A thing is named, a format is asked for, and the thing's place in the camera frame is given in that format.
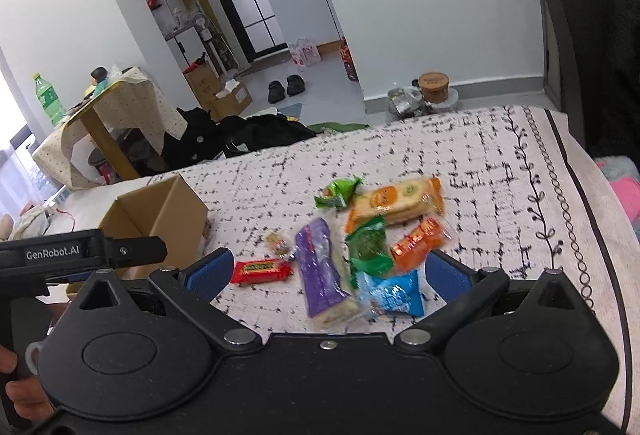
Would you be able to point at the orange snack packet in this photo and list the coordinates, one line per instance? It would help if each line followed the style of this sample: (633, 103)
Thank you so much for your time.
(410, 252)

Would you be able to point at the black slipper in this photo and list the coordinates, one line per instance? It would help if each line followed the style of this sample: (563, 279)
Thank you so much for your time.
(296, 85)
(276, 92)

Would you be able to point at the orange cracker pack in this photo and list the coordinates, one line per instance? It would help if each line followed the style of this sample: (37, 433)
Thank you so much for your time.
(397, 203)

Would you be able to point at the tall cardboard box on floor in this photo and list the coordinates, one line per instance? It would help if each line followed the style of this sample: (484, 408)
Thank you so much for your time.
(204, 84)

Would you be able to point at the person's left hand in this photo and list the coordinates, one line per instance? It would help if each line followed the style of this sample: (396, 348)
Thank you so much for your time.
(29, 399)

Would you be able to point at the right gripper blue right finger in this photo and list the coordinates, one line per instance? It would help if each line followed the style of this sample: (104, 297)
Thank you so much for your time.
(467, 294)

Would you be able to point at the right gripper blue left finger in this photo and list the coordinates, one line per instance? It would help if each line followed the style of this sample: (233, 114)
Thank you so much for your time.
(188, 293)

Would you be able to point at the black slipper right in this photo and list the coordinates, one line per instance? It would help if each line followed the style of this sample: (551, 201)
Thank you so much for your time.
(296, 85)

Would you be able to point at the green soda bottle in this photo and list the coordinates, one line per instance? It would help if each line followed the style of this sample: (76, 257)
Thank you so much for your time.
(48, 99)

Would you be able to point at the black slipper left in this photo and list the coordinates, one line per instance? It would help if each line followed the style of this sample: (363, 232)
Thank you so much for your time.
(276, 92)

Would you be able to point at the purple wafer pack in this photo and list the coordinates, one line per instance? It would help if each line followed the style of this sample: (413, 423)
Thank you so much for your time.
(326, 287)

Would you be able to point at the green floor mat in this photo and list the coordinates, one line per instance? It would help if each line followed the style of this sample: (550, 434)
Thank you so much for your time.
(330, 128)

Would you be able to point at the red oil bottle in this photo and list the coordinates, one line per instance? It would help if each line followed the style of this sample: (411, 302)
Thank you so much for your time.
(348, 62)

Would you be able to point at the small clear candy packet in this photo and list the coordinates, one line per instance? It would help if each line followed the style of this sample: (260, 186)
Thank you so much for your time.
(279, 246)

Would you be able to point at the plastic bag by wall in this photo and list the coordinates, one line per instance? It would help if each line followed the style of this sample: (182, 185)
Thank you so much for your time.
(405, 102)

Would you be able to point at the small table with dotted cloth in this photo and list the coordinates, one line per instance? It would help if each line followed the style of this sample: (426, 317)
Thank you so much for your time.
(132, 101)

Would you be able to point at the dark green snack packet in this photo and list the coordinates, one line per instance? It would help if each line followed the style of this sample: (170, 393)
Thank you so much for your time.
(368, 249)

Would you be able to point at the patterned white bed blanket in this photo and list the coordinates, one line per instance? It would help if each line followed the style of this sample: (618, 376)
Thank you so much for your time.
(510, 186)

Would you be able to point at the doll figure on table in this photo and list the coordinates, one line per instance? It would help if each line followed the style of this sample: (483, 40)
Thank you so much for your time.
(99, 78)

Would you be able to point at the plush toy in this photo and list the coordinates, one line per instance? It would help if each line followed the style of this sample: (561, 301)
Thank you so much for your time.
(6, 227)

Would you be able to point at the brown lidded tub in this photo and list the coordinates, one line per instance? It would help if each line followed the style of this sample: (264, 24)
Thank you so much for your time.
(434, 87)

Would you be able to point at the pink plastic bag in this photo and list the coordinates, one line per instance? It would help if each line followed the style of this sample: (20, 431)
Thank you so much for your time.
(304, 53)

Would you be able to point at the open cardboard box on floor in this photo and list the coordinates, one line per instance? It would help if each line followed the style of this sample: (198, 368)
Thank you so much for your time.
(231, 100)

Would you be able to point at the light green snack packet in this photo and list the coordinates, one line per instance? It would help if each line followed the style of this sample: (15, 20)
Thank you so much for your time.
(338, 194)

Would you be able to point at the black clothes pile on floor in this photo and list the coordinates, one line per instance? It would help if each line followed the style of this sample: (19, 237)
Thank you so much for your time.
(205, 139)

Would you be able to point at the black chair with clothes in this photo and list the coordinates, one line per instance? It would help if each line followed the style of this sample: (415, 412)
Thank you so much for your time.
(598, 52)

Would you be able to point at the blue snack bag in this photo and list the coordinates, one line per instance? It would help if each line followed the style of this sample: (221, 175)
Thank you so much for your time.
(395, 295)

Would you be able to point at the white kitchen cabinet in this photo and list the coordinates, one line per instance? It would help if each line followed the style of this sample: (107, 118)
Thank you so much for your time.
(313, 20)

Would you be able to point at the brown cardboard box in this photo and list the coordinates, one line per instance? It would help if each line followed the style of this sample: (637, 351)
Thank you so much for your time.
(169, 209)

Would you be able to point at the red chocolate bar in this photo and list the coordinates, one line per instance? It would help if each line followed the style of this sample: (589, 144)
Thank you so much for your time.
(266, 270)

